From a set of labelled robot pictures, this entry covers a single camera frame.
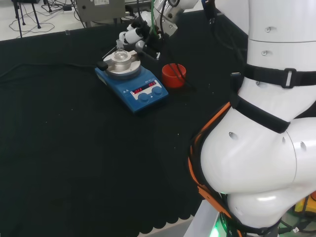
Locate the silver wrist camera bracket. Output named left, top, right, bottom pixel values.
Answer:
left=160, top=13, right=181, bottom=38

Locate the heater with blue base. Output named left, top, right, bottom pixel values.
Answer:
left=94, top=49, right=170, bottom=116

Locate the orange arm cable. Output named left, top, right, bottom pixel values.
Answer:
left=187, top=102, right=239, bottom=237

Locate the thin metal probe rod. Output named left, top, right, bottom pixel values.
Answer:
left=102, top=47, right=117, bottom=59

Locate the grey metal equipment box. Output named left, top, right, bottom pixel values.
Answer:
left=76, top=0, right=127, bottom=26

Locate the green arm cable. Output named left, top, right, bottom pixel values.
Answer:
left=150, top=0, right=161, bottom=35

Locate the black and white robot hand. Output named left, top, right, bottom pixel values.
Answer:
left=118, top=12, right=170, bottom=60

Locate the black tripod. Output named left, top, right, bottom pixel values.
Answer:
left=11, top=0, right=42, bottom=38

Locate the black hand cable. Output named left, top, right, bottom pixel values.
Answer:
left=166, top=37, right=198, bottom=91

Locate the red plastic cup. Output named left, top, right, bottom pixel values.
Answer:
left=161, top=63, right=187, bottom=89

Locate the yellow stop button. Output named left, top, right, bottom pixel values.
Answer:
left=293, top=191, right=316, bottom=218

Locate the clear round-bottom glass flask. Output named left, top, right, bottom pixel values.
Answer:
left=114, top=39, right=129, bottom=62

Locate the black heater power cable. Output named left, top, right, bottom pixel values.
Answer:
left=0, top=62, right=99, bottom=79

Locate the black bench cloth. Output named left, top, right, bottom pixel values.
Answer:
left=0, top=9, right=250, bottom=235

